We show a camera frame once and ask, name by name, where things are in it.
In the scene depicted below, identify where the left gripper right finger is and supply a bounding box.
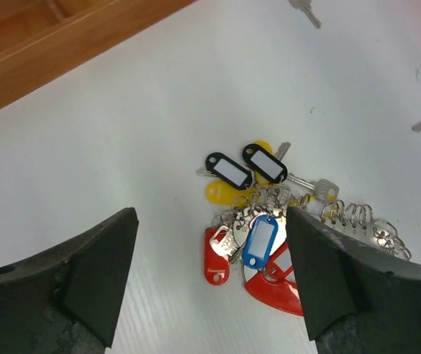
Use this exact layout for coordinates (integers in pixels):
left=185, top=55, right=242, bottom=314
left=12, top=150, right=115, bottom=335
left=286, top=207, right=421, bottom=353

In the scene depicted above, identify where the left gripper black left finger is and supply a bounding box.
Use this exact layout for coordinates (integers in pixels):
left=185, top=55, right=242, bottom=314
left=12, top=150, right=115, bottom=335
left=0, top=207, right=139, bottom=353

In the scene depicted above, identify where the wooden compartment tray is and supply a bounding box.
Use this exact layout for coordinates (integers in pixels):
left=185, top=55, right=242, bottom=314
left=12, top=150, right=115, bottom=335
left=0, top=1, right=190, bottom=109

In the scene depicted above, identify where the key with blue tag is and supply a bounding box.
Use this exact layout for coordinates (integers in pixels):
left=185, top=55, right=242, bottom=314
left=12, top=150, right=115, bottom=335
left=289, top=0, right=321, bottom=30

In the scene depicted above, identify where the red carabiner keyring with keys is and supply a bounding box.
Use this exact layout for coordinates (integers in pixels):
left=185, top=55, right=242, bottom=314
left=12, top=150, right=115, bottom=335
left=197, top=141, right=412, bottom=316

